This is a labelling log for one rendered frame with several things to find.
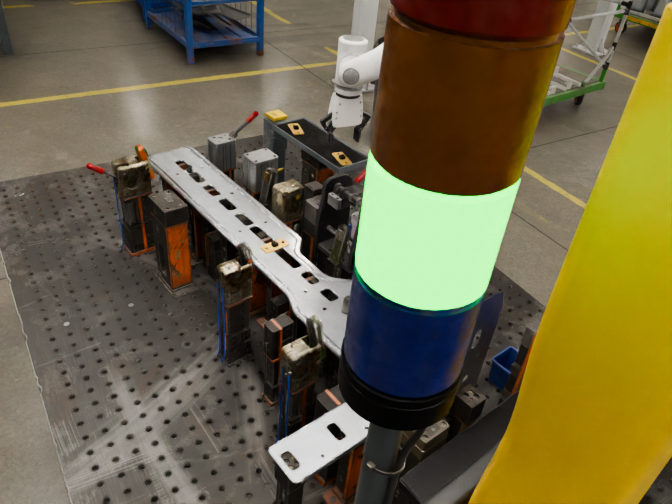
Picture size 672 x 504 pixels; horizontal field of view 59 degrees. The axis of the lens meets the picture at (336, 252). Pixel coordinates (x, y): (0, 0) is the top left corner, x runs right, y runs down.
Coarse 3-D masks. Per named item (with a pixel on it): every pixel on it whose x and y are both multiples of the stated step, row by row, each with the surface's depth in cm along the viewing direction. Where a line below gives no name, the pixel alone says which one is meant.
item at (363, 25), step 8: (360, 0) 511; (368, 0) 508; (376, 0) 512; (360, 8) 514; (368, 8) 512; (376, 8) 517; (360, 16) 517; (368, 16) 517; (376, 16) 521; (352, 24) 530; (360, 24) 519; (368, 24) 521; (352, 32) 533; (360, 32) 523; (368, 32) 526; (368, 40) 531; (368, 48) 536; (368, 88) 553
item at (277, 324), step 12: (264, 324) 152; (276, 324) 152; (288, 324) 152; (264, 336) 154; (276, 336) 151; (288, 336) 155; (264, 348) 157; (276, 348) 154; (276, 360) 156; (264, 372) 161; (276, 372) 160; (264, 384) 163; (276, 384) 163; (264, 396) 168; (276, 396) 167
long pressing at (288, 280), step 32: (160, 160) 213; (192, 160) 215; (192, 192) 197; (224, 192) 199; (224, 224) 184; (256, 224) 185; (256, 256) 172; (288, 288) 162; (320, 288) 163; (320, 320) 153
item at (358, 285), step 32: (352, 288) 30; (352, 320) 31; (384, 320) 29; (416, 320) 28; (448, 320) 28; (352, 352) 32; (384, 352) 30; (416, 352) 29; (448, 352) 30; (384, 384) 31; (416, 384) 30; (448, 384) 32
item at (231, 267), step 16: (224, 272) 158; (240, 272) 161; (224, 288) 161; (240, 288) 165; (224, 304) 165; (240, 304) 168; (224, 320) 168; (240, 320) 172; (224, 336) 172; (240, 336) 175; (224, 352) 175; (240, 352) 179
